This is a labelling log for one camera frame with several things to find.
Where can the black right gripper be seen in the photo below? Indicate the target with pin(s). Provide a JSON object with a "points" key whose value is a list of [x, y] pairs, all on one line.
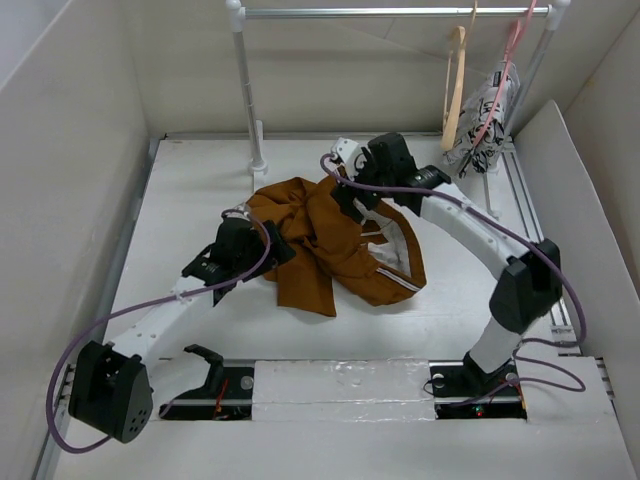
{"points": [[344, 196]]}

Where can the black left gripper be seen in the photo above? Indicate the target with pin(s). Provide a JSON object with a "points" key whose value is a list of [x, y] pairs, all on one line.
{"points": [[280, 253]]}

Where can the brown trousers with striped trim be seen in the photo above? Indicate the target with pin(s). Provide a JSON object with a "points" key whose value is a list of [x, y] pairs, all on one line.
{"points": [[379, 260]]}

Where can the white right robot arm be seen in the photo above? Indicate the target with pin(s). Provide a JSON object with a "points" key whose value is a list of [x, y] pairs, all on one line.
{"points": [[526, 273]]}

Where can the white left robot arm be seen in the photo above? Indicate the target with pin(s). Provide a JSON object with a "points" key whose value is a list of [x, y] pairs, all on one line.
{"points": [[119, 386]]}

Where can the beige wooden hanger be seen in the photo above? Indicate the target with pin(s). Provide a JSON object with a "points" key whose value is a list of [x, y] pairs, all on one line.
{"points": [[454, 85]]}

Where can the pink hanger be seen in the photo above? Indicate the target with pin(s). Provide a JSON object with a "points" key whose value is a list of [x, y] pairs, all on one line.
{"points": [[518, 28]]}

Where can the white black printed garment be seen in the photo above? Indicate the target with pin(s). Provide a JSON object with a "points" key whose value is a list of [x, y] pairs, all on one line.
{"points": [[475, 108]]}

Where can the white metal clothes rack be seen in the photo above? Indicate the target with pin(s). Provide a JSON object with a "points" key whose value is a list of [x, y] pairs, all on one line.
{"points": [[239, 15]]}

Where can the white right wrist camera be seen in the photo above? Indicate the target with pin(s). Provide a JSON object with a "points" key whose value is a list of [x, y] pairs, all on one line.
{"points": [[351, 155]]}

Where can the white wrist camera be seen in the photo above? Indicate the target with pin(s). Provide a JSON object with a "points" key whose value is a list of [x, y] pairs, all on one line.
{"points": [[242, 210], [351, 155]]}

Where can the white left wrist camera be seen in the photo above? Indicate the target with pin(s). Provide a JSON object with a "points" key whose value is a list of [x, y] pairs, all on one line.
{"points": [[242, 210]]}

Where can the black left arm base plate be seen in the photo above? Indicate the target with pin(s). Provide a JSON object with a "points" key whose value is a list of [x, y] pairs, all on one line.
{"points": [[228, 396]]}

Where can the aluminium frame rail left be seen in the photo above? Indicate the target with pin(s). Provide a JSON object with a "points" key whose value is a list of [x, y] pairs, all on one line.
{"points": [[100, 277]]}

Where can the aluminium frame rail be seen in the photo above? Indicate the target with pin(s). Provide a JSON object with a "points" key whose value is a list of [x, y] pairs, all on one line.
{"points": [[100, 277], [559, 318]]}

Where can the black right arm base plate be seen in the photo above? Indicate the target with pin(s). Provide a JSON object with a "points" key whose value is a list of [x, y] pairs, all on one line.
{"points": [[460, 394]]}

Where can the aluminium frame rail right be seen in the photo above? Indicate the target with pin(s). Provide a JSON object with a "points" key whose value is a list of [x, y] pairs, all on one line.
{"points": [[559, 318]]}

